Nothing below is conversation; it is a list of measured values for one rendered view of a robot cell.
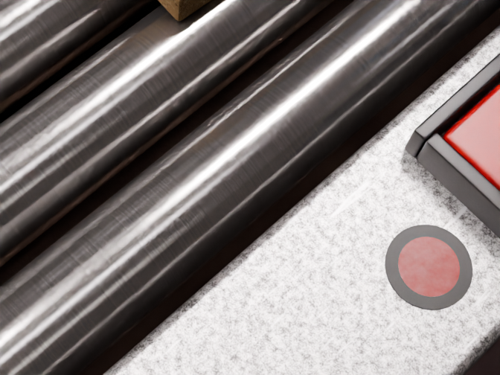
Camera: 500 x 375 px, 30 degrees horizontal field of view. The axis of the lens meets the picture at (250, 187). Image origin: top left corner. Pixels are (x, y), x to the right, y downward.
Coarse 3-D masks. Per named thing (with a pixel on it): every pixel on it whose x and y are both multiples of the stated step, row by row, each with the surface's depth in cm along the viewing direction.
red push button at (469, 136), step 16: (496, 96) 35; (480, 112) 34; (496, 112) 34; (464, 128) 34; (480, 128) 34; (496, 128) 34; (464, 144) 34; (480, 144) 34; (496, 144) 34; (480, 160) 34; (496, 160) 34; (496, 176) 33
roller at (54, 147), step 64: (256, 0) 37; (320, 0) 39; (128, 64) 35; (192, 64) 36; (0, 128) 34; (64, 128) 34; (128, 128) 35; (0, 192) 33; (64, 192) 34; (0, 256) 34
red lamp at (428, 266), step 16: (416, 240) 34; (432, 240) 34; (400, 256) 33; (416, 256) 34; (432, 256) 34; (448, 256) 34; (400, 272) 33; (416, 272) 33; (432, 272) 33; (448, 272) 33; (416, 288) 33; (432, 288) 33; (448, 288) 33
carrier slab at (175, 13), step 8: (160, 0) 36; (168, 0) 35; (176, 0) 34; (184, 0) 35; (192, 0) 35; (200, 0) 35; (208, 0) 36; (168, 8) 36; (176, 8) 35; (184, 8) 35; (192, 8) 36; (176, 16) 35; (184, 16) 36
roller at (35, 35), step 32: (0, 0) 36; (32, 0) 36; (64, 0) 36; (96, 0) 37; (128, 0) 38; (0, 32) 35; (32, 32) 36; (64, 32) 36; (96, 32) 38; (0, 64) 35; (32, 64) 36; (64, 64) 38; (0, 96) 36
